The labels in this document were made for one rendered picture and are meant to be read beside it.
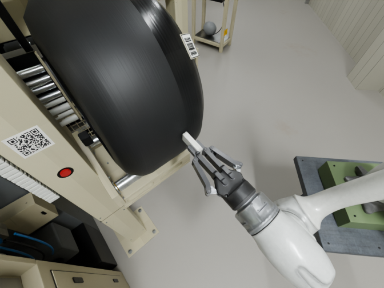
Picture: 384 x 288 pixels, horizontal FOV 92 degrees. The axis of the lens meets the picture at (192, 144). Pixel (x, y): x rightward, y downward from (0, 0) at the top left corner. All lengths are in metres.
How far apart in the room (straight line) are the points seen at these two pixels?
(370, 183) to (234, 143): 1.59
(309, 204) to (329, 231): 0.56
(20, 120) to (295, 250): 0.64
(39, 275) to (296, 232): 0.74
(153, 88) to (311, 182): 1.01
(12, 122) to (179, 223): 1.32
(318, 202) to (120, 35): 0.61
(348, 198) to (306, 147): 1.73
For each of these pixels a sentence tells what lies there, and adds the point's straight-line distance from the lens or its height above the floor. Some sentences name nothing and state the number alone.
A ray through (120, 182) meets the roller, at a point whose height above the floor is 0.92.
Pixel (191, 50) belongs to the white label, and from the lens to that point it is 0.52.
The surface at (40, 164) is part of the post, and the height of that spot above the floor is 1.14.
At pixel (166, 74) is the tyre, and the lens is 0.45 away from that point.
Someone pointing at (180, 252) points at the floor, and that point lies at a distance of 1.60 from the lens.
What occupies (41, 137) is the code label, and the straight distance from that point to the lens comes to 0.61.
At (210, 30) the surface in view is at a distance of 3.57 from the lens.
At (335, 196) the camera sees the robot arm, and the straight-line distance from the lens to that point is 0.60.
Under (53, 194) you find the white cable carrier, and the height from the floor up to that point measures 0.99.
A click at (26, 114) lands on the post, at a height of 1.29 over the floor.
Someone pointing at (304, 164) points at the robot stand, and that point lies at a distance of 1.27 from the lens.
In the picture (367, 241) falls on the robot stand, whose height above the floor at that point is 0.65.
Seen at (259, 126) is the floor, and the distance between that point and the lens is 2.27.
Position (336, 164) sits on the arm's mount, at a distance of 1.24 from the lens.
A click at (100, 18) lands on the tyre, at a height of 1.44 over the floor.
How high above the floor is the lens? 1.59
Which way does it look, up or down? 54 degrees down
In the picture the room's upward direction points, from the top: straight up
